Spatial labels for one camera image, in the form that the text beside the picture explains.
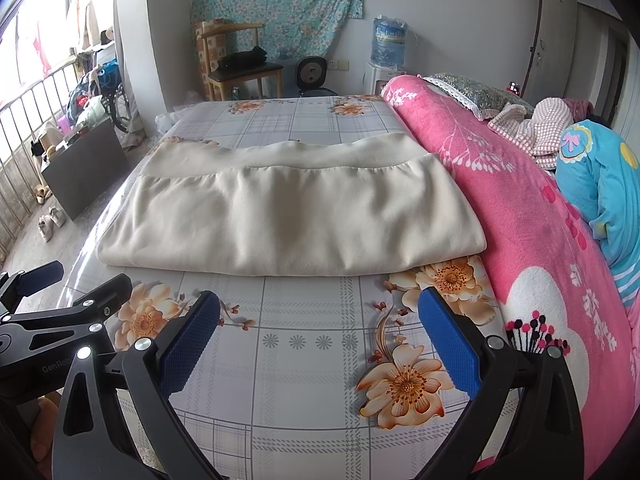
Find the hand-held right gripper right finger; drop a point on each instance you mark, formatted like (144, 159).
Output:
(450, 342)

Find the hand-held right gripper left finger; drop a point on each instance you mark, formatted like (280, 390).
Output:
(192, 342)

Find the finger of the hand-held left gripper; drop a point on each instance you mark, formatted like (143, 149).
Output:
(100, 297)
(44, 272)

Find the beige zip jacket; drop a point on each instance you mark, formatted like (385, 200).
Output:
(300, 220)

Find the pair of beige shoes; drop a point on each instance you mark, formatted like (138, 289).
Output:
(51, 224)

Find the pair of tan slippers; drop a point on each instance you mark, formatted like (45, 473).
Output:
(41, 195)

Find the floral checked bed sheet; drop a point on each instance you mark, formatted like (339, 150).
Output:
(300, 335)

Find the dark cabinet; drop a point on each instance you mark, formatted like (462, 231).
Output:
(85, 170)

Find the metal window railing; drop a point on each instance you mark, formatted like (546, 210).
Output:
(20, 150)

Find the pink floral blanket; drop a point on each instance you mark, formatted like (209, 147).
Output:
(525, 220)

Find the wheelchair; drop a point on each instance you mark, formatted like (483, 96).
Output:
(119, 110)

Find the white plastic bag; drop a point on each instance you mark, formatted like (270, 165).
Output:
(170, 117)

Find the blue bag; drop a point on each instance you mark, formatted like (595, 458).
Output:
(109, 75)

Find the blue cartoon blanket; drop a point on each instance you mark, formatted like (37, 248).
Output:
(605, 195)

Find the hanging pink garment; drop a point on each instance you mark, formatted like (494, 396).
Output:
(44, 50)

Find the pink checked cloth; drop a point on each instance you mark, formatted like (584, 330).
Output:
(540, 125)

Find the lace-edged grey pillow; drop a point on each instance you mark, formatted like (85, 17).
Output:
(475, 90)

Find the hanging beige coat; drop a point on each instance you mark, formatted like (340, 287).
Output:
(84, 20)

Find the wooden chair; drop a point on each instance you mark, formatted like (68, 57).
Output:
(245, 76)

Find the white water dispenser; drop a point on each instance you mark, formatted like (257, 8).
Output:
(385, 80)

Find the black bag on chair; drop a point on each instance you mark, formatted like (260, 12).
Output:
(242, 59)

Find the round black fan heater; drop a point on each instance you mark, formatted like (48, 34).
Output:
(310, 74)

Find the blue water bottle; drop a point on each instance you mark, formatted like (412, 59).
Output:
(390, 40)

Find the grey door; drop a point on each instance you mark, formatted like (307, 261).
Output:
(555, 30)

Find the teal floral wall cloth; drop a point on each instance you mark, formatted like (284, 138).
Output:
(280, 5)

